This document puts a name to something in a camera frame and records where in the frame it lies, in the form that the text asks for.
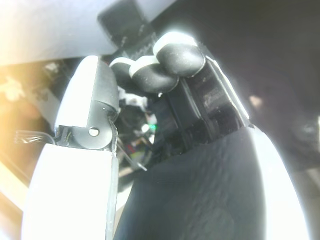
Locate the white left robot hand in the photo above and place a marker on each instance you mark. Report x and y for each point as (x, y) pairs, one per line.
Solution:
(200, 187)

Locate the black brick phone with antenna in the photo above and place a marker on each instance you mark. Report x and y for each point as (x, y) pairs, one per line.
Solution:
(120, 22)

